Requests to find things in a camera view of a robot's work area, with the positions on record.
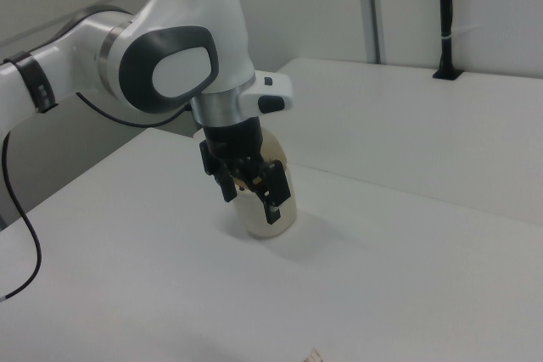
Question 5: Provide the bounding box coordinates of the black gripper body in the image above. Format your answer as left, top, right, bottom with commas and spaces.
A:
202, 118, 267, 170

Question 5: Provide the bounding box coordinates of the small white bin with lid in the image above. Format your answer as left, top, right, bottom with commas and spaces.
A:
191, 125, 299, 241

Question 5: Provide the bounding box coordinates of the grey partition frame post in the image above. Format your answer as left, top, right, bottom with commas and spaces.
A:
365, 0, 384, 63

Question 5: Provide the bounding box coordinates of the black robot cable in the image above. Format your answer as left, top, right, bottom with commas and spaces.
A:
0, 91, 194, 304

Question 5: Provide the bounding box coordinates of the black camera stand pole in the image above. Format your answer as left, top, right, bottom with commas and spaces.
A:
432, 0, 464, 81

